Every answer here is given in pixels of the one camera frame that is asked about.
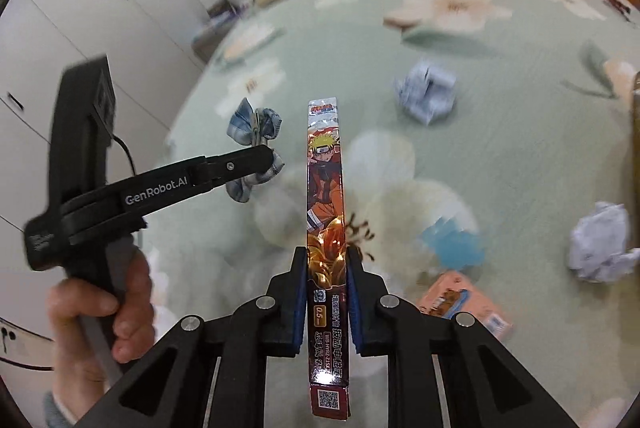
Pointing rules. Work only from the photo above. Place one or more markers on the pink snack packet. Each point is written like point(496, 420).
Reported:
point(453, 293)

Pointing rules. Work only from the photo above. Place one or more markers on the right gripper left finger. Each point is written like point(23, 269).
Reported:
point(211, 373)

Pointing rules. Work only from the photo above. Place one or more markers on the person's left hand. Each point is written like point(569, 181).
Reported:
point(92, 331)

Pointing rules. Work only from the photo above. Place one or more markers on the crumpled paper ball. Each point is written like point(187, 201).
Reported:
point(599, 245)
point(426, 93)

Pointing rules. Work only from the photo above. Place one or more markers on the long orange Naruto box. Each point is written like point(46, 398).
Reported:
point(326, 247)

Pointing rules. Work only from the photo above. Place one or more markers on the teal torn paper piece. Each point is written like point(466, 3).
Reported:
point(455, 248)

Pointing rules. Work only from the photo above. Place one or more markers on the floral green bedspread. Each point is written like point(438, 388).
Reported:
point(538, 135)

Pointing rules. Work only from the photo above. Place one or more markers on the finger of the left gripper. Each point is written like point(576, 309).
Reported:
point(241, 163)

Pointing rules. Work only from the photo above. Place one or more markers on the gold woven tray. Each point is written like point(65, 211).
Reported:
point(634, 119)

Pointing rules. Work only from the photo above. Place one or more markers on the white wardrobe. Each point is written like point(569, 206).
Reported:
point(148, 45)

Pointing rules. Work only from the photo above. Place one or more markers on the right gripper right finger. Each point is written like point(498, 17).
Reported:
point(443, 371)

